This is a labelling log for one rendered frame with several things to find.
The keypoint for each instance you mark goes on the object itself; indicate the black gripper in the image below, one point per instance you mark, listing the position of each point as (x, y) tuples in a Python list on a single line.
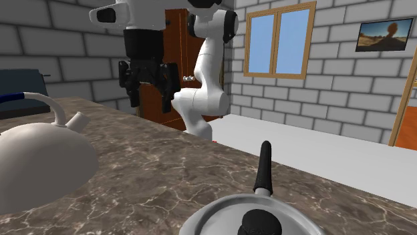
[(143, 45)]

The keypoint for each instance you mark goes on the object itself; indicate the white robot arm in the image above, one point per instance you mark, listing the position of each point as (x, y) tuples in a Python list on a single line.
[(208, 97)]

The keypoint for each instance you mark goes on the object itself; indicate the brown wooden door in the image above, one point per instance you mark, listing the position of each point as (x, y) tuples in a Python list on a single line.
[(177, 49)]

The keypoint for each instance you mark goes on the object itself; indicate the dark blue boxy appliance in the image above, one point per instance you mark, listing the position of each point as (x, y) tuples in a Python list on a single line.
[(19, 88)]

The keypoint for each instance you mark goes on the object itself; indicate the window with wooden frame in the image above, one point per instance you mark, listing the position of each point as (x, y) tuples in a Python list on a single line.
[(278, 42)]

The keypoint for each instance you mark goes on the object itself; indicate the desert landscape wall picture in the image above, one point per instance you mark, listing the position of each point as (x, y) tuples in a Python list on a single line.
[(384, 35)]

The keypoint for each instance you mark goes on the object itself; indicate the orange door with wooden frame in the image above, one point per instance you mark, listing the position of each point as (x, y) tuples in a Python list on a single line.
[(407, 127)]

